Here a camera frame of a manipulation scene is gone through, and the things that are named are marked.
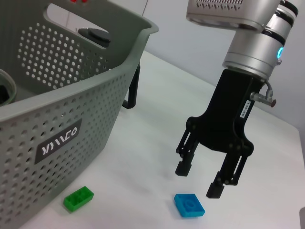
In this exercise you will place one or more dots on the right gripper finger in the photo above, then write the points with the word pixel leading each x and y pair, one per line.
pixel 228 171
pixel 187 155

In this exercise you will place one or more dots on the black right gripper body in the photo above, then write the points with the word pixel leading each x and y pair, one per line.
pixel 226 114

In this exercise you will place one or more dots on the blue square toy brick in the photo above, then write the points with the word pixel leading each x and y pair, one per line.
pixel 188 205

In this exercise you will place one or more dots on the glass teacup black sleeve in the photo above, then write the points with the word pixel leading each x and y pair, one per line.
pixel 4 93

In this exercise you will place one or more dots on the grey perforated storage bin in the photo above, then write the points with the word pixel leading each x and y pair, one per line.
pixel 71 107

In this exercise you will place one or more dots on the bright green toy brick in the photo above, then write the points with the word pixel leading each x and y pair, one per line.
pixel 78 198

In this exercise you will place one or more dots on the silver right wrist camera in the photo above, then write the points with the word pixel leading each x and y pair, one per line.
pixel 226 14

